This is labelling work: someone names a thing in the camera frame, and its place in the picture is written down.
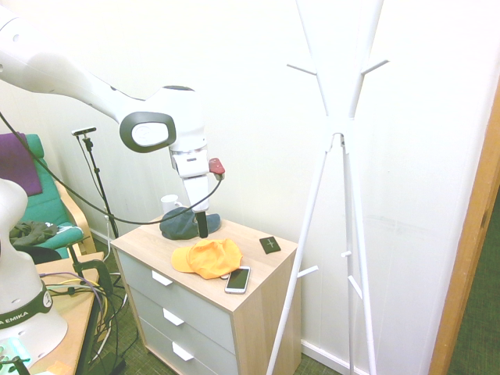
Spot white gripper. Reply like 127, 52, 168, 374
173, 152, 213, 240

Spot orange baseball cap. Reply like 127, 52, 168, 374
170, 237, 244, 280

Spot dark blue cap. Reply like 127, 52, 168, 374
159, 206, 223, 241

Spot white mug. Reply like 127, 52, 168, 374
160, 194, 184, 214

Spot white smartphone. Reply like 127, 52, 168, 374
224, 266, 252, 295

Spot small black wallet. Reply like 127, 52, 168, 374
259, 236, 282, 255

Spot wooden chest of drawers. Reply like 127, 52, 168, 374
110, 216, 302, 375

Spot black screw clamp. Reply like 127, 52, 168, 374
66, 241, 114, 298

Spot black tripod stand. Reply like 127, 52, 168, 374
77, 134, 120, 241

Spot green wooden armchair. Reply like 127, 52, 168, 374
0, 134, 95, 266

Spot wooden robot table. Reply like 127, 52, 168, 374
34, 252, 106, 375

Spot dark olive garment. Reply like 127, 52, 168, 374
9, 220, 59, 248

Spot white coat stand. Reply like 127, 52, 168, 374
265, 0, 391, 375

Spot white baseboard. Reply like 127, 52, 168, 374
299, 338, 372, 375

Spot purple cloth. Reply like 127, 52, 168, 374
0, 132, 43, 196

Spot grey drawer with white handle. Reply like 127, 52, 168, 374
116, 249, 236, 355
138, 318, 239, 375
127, 284, 238, 375

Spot black floor cables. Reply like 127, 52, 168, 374
89, 273, 141, 373

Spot purple cable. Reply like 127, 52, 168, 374
38, 271, 109, 310

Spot yellow cable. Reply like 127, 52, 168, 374
42, 276, 109, 314

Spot wooden door frame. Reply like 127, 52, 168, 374
428, 81, 500, 375

